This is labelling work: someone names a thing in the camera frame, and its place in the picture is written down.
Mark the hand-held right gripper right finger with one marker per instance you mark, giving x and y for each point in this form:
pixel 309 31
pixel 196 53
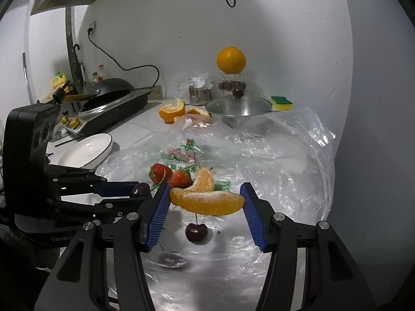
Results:
pixel 253 220

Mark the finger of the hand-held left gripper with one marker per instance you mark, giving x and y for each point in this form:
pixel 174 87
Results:
pixel 123 204
pixel 116 188

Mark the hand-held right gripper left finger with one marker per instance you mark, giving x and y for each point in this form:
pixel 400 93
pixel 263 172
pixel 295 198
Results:
pixel 159 217

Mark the dark red cherry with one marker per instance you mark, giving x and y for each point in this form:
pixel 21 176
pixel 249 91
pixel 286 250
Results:
pixel 141 189
pixel 195 233

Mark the red strawberry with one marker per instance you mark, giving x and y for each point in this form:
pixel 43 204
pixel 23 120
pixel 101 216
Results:
pixel 180 178
pixel 159 172

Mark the peeled orange segment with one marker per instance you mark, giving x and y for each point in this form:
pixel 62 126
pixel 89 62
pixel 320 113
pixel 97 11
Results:
pixel 204 179
pixel 207 202

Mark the white plate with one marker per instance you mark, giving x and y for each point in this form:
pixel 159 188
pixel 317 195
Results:
pixel 84 150

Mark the steel bowl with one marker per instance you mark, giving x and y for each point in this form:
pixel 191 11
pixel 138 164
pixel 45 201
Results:
pixel 60 134

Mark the black chopstick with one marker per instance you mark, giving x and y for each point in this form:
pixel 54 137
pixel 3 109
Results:
pixel 69 140

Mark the clear plastic bag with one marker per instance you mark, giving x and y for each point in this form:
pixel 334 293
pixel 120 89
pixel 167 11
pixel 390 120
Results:
pixel 275 175

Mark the yellow plastic bottle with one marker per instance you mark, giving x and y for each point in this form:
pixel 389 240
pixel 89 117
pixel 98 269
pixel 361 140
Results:
pixel 60 81

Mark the steel induction cooker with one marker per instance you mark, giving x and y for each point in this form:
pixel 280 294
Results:
pixel 123 110

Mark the small oil bottle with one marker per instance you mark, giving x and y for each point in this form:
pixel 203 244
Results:
pixel 94 78

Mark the red capped clear bottle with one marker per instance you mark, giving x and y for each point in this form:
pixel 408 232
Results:
pixel 101 74

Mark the half peeled orange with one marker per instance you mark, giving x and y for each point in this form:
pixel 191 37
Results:
pixel 198 111
pixel 171 110

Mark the grey pipe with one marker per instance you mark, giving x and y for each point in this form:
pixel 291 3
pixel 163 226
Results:
pixel 69 39

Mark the small wooden board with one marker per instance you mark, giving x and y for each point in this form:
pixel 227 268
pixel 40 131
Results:
pixel 158 92

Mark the steel pot with lid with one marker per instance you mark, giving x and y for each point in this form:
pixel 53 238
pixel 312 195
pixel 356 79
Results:
pixel 240 108

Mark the yellow green sponge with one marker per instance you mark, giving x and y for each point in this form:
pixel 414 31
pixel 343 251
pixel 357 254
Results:
pixel 281 103

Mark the plastic wrapped metal cup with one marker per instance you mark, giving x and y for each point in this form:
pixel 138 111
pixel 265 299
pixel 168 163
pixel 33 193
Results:
pixel 199 94

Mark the glass jar of cherries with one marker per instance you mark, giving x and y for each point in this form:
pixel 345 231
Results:
pixel 227 85

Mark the whole orange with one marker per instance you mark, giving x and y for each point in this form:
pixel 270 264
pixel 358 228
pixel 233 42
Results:
pixel 230 60

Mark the white wall socket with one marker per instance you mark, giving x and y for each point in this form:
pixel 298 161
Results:
pixel 92 27

